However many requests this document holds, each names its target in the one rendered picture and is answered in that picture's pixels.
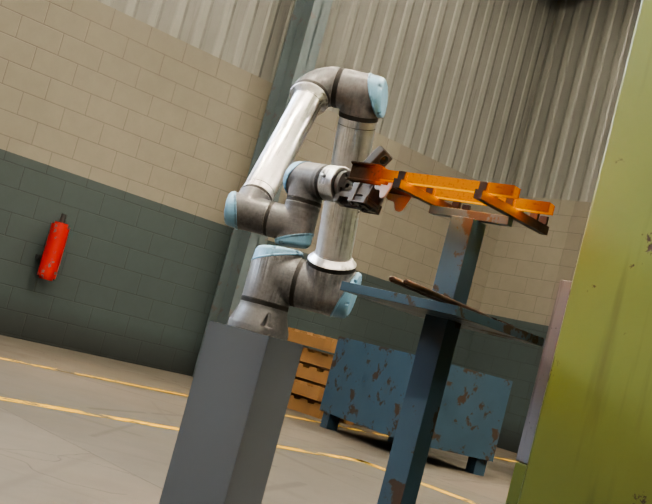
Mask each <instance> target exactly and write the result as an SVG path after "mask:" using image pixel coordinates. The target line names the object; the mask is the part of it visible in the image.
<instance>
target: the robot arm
mask: <svg viewBox="0 0 652 504"><path fill-rule="evenodd" d="M290 100H291V101H290V103H289V105H288V106H287V108H286V110H285V112H284V114H283V115H282V117H281V119H280V121H279V123H278V124H277V126H276V128H275V130H274V132H273V133H272V135H271V137H270V139H269V141H268V142H267V144H266V146H265V148H264V150H263V151H262V153H261V155H260V157H259V159H258V160H257V162H256V164H255V166H254V168H253V169H252V171H251V173H250V175H249V177H248V178H247V180H246V182H245V184H244V185H243V186H242V187H241V189H240V191H239V193H238V192H236V191H232V192H230V193H229V195H228V197H227V200H226V204H225V209H224V221H225V223H226V225H227V226H230V227H233V228H236V229H240V230H244V231H248V232H253V233H257V234H261V235H265V236H267V237H271V238H275V240H274V241H275V243H276V244H278V245H282V246H288V247H293V248H300V249H306V248H308V247H310V245H311V242H312V239H313V237H314V231H315V228H316V224H317V220H318V216H319V212H320V208H321V205H322V201H323V200H324V205H323V211H322V216H321V222H320V228H319V233H318V239H317V245H316V250H315V251H314V252H312V253H310V254H309V255H308V258H307V260H306V259H302V258H303V253H302V252H301V251H298V250H294V249H290V248H285V247H280V246H273V245H259V246H258V247H257V248H256V249H255V252H254V255H253V257H252V259H251V264H250V267H249V271H248V275H247V278H246V282H245V286H244V289H243V293H242V297H241V300H240V303H239V305H238V306H237V308H236V309H235V310H234V312H233V313H232V315H231V316H230V318H229V320H228V323H227V325H229V326H233V327H237V328H240V329H244V330H248V331H252V332H255V333H259V334H263V335H267V336H270V337H274V338H278V339H282V340H286V341H287V339H288V335H289V333H288V321H287V314H288V310H289V306H293V307H296V308H300V309H304V310H308V311H312V312H315V313H319V314H323V315H327V316H330V317H337V318H346V317H347V316H348V315H349V314H350V312H351V310H352V308H353V306H354V303H355V301H356V298H357V295H354V294H351V293H348V292H345V291H342V290H340V287H341V283H342V281H345V282H349V283H354V284H359V285H361V281H362V275H361V274H360V273H359V272H355V271H356V262H355V261H354V260H353V258H352V252H353V246H354V241H355V235H356V230H357V225H358V220H359V214H360V211H362V212H363V213H368V214H374V215H380V212H381V210H382V203H383V201H384V199H383V198H385V197H386V198H387V199H388V200H390V201H393V202H394V207H395V210H396V211H397V212H401V211H403V210H404V208H405V207H406V205H407V204H408V203H409V201H410V200H411V199H412V198H414V197H412V196H405V195H398V194H392V193H389V191H390V190H391V188H392V184H393V183H391V182H388V185H383V184H381V186H379V185H372V184H365V183H357V182H352V181H350V180H348V179H347V177H349V176H350V172H351V168H352V165H353V164H352V163H351V161H357V162H365V163H374V164H380V165H382V166H384V167H385V166H386V165H387V164H388V163H389V162H390V161H391V160H392V159H393V157H392V156H391V155H390V154H389V153H388V152H387V151H386V150H385V149H384V148H383V147H382V146H378V147H377V148H376V149H375V150H374V151H373V152H372V153H371V150H372V145H373V140H374V134H375V129H376V124H377V123H378V118H383V117H384V115H385V112H386V107H387V101H388V86H387V82H386V80H385V79H384V78H383V77H381V76H377V75H373V74H372V73H364V72H360V71H355V70H350V69H345V68H342V67H323V68H319V69H316V70H313V71H310V72H308V73H306V74H304V75H303V76H301V77H300V78H299V79H298V80H297V81H296V82H295V83H294V85H293V86H292V88H291V90H290ZM328 107H333V108H338V109H339V114H338V116H339V120H338V126H337V131H336V137H335V143H334V148H333V154H332V160H331V165H327V164H320V163H312V162H310V161H298V162H294V163H293V161H294V159H295V157H296V155H297V153H298V151H299V149H300V147H301V146H302V144H303V142H304V140H305V138H306V136H307V134H308V132H309V130H310V128H311V126H312V124H313V122H314V121H315V119H316V117H317V115H320V114H322V113H323V112H325V110H326V109H327V108H328ZM292 163H293V164H292ZM282 182H283V186H284V189H285V191H286V193H287V198H286V202H285V204H281V203H277V202H275V201H273V199H274V197H275V196H276V194H277V192H278V190H279V188H280V186H281V184H282ZM368 211H371V212H368ZM373 212H376V213H373Z"/></svg>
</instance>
